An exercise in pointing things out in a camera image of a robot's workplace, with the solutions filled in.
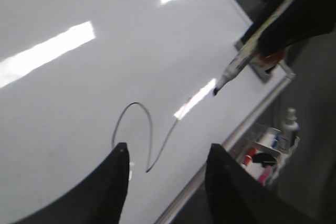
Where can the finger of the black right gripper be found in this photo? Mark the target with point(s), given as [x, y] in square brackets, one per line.
[301, 20]

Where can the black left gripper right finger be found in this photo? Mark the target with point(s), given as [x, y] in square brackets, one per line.
[235, 197]

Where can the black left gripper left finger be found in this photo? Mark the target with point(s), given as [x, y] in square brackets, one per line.
[99, 198]

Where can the red magnet taped to marker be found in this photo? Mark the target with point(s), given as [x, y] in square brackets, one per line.
[273, 58]

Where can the white black-tipped whiteboard marker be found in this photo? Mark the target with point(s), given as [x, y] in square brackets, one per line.
[249, 49]

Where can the black whiteboard eraser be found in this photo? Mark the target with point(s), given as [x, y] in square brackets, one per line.
[264, 159]

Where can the white whiteboard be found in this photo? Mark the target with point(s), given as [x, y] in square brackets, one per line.
[80, 75]

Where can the clear plastic supply basket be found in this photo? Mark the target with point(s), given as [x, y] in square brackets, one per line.
[262, 139]

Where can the grey spray bottle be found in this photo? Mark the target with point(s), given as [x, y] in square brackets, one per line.
[289, 128]

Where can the grey whiteboard corner bracket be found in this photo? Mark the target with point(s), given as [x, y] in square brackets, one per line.
[263, 71]

